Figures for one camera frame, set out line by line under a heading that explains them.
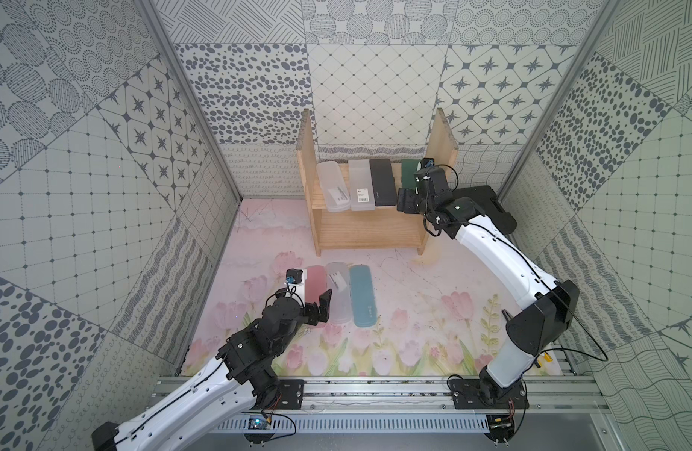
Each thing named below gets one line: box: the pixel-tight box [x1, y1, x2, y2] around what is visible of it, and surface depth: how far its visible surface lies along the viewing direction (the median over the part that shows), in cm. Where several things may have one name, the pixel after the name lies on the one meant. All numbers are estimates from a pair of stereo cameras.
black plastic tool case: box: [452, 185, 518, 234], surface depth 116 cm
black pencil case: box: [368, 158, 398, 207], surface depth 89 cm
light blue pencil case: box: [349, 264, 378, 328], surface depth 94 cm
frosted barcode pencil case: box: [347, 159, 377, 212], surface depth 84 cm
